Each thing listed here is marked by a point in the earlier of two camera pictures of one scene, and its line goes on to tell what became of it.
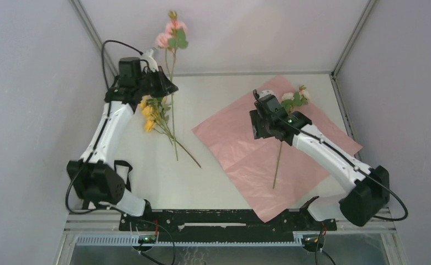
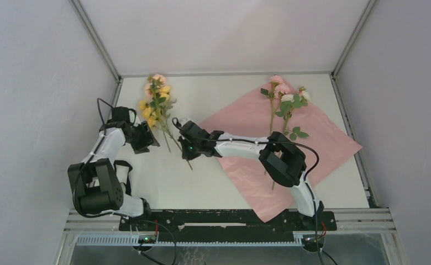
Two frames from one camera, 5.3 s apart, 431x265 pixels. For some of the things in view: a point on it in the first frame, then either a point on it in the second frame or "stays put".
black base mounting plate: [221, 225] stays put
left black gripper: [164, 85] → [148, 139]
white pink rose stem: [289, 100] stays put
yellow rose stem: [154, 110] stays put
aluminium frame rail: [252, 73] stays put
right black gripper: [258, 132] → [190, 156]
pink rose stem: [173, 36] → [277, 88]
